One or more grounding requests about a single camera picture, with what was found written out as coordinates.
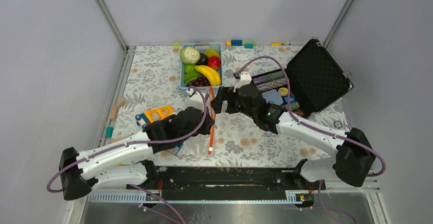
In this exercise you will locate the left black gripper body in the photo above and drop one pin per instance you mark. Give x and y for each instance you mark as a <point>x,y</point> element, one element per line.
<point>204,128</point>

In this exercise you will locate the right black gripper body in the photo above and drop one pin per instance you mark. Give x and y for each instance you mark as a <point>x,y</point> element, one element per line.
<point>235,105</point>

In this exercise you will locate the yellow banana bunch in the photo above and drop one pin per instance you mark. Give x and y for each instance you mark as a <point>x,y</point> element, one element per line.
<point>211,74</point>

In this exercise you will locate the clear zip top bag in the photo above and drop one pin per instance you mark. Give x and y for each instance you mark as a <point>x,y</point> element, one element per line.
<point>196,147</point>

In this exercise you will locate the red apple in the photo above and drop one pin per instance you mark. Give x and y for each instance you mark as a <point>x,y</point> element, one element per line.
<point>214,62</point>

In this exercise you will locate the green white cabbage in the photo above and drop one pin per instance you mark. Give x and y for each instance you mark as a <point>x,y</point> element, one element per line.
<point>190,55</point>

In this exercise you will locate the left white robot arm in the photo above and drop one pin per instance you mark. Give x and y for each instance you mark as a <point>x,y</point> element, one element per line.
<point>124,162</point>

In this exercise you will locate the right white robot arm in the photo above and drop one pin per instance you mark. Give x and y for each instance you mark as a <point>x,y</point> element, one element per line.
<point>350,155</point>

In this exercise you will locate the blue grey block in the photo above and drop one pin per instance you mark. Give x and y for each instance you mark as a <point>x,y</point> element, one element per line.
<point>176,149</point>

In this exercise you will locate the dark purple grapes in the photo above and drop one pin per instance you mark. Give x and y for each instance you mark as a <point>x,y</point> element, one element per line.
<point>199,82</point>

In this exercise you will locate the yellow orange toy truck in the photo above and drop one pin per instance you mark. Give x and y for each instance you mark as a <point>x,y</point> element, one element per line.
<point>150,116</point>

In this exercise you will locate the green star fruit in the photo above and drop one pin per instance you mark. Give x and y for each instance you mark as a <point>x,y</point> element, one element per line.
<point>190,76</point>

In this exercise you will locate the floral table mat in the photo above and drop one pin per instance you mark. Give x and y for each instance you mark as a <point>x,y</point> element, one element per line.
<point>154,80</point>

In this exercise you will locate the dark purple eggplant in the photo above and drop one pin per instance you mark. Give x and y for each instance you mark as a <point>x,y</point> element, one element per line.
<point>202,60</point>

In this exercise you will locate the green pepper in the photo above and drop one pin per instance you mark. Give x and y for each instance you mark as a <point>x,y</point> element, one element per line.
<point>188,68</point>

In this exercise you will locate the yellow mango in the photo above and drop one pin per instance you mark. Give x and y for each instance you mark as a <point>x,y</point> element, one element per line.
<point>212,53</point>

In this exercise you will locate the blue yellow toy bricks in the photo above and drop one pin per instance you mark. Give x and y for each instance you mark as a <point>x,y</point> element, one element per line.
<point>239,42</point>

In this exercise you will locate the wooden block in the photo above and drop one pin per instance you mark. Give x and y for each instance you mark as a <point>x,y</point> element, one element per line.
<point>113,112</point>

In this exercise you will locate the teal block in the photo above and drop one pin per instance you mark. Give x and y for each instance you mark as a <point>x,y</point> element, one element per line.
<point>108,132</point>

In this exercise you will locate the black poker chip case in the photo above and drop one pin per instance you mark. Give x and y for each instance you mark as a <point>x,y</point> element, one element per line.
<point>314,78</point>

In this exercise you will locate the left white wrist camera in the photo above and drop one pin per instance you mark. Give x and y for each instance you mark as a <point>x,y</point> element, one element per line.
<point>195,99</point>

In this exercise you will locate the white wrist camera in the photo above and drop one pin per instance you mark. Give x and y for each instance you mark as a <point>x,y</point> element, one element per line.
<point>195,99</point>
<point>244,79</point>

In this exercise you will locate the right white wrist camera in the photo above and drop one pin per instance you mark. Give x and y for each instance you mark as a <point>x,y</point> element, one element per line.
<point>244,79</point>

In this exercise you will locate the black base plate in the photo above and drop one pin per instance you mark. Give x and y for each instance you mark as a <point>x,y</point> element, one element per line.
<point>226,183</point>

